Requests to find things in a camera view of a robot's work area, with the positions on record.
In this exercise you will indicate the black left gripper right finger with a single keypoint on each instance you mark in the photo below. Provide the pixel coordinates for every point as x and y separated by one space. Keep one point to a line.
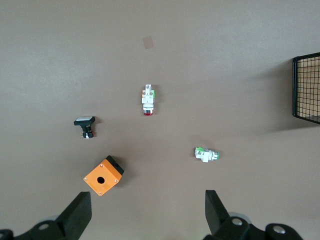
217 220

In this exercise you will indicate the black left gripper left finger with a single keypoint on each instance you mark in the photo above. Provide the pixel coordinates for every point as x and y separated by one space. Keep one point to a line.
75 217

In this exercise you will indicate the red push button switch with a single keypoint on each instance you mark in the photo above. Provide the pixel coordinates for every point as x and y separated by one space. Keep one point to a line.
148 98

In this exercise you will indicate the black square white-cap button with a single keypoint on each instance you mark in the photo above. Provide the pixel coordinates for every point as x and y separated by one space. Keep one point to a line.
85 120

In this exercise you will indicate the brown tape patch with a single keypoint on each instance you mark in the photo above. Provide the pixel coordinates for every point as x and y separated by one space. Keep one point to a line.
148 42

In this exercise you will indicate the orange button enclosure box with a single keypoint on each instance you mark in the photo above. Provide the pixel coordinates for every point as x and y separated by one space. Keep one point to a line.
105 175

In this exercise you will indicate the green push button switch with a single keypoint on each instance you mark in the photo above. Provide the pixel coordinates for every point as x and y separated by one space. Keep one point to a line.
203 153

